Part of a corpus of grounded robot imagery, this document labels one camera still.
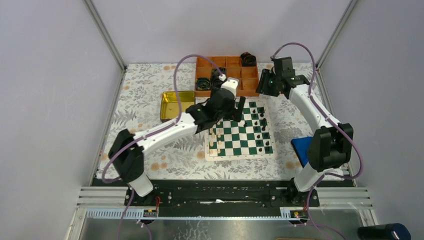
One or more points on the floral table cloth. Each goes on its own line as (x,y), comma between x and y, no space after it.
(138,109)

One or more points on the orange wooden compartment tray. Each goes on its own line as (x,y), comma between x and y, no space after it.
(248,76)

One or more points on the green white chess board mat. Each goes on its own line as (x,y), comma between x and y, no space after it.
(239,141)

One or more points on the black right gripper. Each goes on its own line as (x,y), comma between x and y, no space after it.
(261,87)

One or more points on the blue cloth pouch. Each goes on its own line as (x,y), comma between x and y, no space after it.
(301,146)

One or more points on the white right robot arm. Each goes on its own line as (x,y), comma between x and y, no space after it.
(330,146)

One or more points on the white chess pieces row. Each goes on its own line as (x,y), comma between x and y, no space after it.
(215,141)

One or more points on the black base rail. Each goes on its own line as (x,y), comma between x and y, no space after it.
(223,198)

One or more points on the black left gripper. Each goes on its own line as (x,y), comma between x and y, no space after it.
(233,114)

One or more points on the black tape roll behind tray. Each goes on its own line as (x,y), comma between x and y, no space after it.
(248,60)

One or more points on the gold metal tin box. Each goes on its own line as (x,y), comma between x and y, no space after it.
(169,108)

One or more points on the black tape roll in tray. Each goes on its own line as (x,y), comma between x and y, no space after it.
(216,82)
(203,84)
(218,71)

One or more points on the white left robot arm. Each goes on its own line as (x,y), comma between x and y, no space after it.
(129,150)

